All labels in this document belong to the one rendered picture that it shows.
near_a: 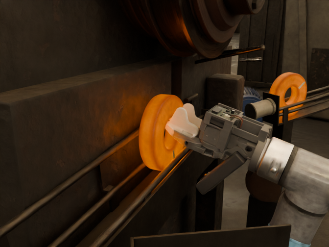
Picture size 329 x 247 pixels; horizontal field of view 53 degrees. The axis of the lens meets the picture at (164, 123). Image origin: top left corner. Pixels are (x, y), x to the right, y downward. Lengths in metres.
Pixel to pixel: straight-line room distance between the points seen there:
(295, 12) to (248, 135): 2.97
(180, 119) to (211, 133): 0.07
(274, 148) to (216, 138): 0.10
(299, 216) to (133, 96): 0.37
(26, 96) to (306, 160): 0.44
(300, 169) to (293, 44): 2.98
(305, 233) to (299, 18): 2.97
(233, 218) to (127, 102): 1.24
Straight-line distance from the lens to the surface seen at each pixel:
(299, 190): 0.61
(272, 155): 0.59
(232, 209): 1.86
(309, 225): 0.64
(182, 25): 0.63
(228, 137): 0.60
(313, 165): 0.60
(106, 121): 0.60
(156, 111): 0.62
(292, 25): 3.54
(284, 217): 0.64
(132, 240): 0.42
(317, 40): 3.46
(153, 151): 0.62
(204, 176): 0.66
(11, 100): 0.46
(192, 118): 0.67
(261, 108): 1.15
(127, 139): 0.64
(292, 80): 1.24
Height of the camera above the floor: 0.97
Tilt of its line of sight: 18 degrees down
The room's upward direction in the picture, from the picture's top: straight up
